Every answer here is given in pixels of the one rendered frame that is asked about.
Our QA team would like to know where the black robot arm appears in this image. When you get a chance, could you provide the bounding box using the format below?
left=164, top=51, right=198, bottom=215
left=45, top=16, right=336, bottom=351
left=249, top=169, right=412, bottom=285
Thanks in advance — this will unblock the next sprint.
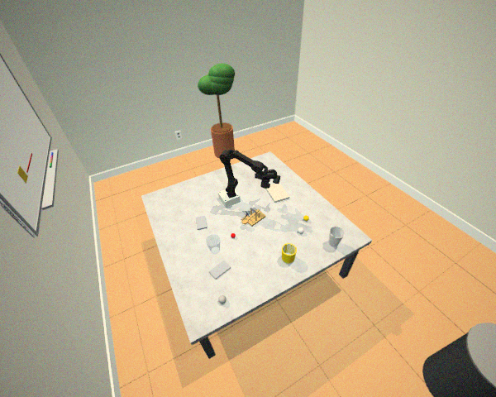
left=219, top=150, right=277, bottom=198

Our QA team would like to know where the cream flat slab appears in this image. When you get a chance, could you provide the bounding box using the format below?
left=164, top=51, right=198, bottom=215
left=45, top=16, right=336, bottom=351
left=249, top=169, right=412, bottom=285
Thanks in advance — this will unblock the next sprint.
left=266, top=184, right=289, bottom=203

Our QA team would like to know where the yellow cup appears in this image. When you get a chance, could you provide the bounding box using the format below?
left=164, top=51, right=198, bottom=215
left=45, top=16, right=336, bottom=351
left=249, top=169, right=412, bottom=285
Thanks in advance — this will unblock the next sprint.
left=282, top=243, right=297, bottom=264

